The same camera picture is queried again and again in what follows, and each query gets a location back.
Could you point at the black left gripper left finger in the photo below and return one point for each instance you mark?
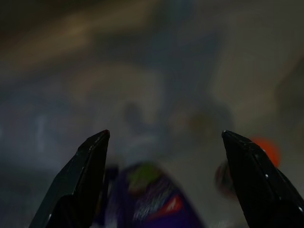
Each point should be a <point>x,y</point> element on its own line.
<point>76,185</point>

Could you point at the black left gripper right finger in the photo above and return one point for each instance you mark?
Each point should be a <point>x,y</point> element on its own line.
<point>261,190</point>

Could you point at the sauce bottle red cap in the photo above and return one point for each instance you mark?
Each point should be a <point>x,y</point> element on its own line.
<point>268,152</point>

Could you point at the purple drink can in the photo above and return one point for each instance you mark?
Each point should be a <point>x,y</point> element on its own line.
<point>152,202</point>

